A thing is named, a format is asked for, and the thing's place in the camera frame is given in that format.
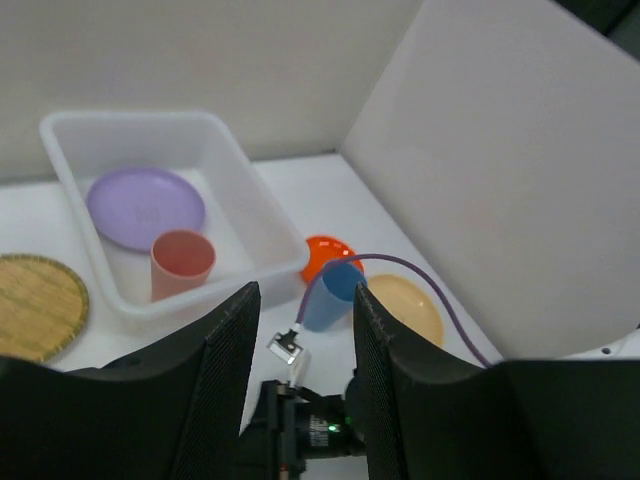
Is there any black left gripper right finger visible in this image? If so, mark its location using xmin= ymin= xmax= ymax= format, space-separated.
xmin=353 ymin=286 xmax=639 ymax=479

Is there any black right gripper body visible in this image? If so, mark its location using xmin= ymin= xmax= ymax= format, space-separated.
xmin=237 ymin=378 xmax=366 ymax=479

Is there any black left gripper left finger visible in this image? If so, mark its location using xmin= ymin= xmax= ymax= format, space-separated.
xmin=1 ymin=282 xmax=261 ymax=479

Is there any pink plastic cup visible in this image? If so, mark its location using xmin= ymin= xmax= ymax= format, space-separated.
xmin=150 ymin=230 xmax=217 ymax=301

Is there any purple plastic plate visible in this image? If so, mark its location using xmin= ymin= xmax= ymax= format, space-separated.
xmin=86 ymin=167 xmax=206 ymax=252

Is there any translucent white plastic bin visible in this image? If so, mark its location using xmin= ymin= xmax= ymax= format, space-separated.
xmin=39 ymin=110 xmax=309 ymax=324

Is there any blue plastic cup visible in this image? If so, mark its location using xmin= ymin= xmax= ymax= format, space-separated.
xmin=302 ymin=261 xmax=366 ymax=332

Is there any beige plastic plate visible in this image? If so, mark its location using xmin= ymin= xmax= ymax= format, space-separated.
xmin=368 ymin=274 xmax=445 ymax=347

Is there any round bamboo mat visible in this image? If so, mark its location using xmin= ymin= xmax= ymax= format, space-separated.
xmin=1 ymin=253 xmax=90 ymax=363

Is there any orange plastic plate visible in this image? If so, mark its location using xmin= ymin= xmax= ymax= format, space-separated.
xmin=300 ymin=235 xmax=356 ymax=284

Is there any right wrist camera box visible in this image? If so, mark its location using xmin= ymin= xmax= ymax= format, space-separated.
xmin=267 ymin=328 xmax=311 ymax=387

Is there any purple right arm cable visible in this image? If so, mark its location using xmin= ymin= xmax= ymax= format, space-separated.
xmin=294 ymin=253 xmax=493 ymax=370

